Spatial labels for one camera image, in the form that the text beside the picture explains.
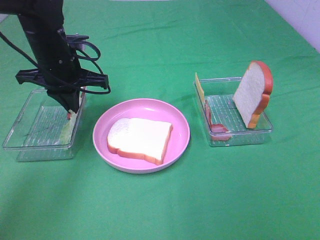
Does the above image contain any bacon strip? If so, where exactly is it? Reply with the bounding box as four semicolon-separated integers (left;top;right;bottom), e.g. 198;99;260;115
67;91;86;120
205;100;232;141

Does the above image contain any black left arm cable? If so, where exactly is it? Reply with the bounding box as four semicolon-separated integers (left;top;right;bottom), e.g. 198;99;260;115
0;31;112;95

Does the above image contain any green tablecloth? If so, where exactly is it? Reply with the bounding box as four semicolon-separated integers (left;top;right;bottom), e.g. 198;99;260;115
0;0;320;240

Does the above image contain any right clear plastic container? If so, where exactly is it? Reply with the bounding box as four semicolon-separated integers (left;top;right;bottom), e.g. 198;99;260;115
193;77;273;147

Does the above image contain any clear plastic container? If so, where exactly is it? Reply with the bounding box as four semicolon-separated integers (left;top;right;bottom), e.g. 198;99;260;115
193;77;273;147
2;89;86;162

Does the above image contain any yellow cheese slice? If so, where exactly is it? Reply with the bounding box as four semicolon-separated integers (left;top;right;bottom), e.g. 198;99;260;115
195;72;205;106

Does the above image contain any toast bread slice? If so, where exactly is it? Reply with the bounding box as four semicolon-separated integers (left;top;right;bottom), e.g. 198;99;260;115
232;60;274;129
106;117;173;165

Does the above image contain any green lettuce leaf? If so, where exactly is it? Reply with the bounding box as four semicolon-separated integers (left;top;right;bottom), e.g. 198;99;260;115
59;114;78;145

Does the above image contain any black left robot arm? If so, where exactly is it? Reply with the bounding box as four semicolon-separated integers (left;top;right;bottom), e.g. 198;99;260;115
0;0;111;113

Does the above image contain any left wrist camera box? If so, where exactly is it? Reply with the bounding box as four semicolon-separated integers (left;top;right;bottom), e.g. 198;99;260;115
66;34;89;51

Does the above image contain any pink round plate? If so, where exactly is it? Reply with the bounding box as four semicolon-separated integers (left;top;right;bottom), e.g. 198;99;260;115
92;98;190;174

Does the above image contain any left clear plastic container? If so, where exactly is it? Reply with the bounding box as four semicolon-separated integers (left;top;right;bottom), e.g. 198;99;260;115
2;89;86;162

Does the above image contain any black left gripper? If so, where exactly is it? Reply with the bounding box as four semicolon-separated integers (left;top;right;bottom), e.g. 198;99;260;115
15;64;109;113

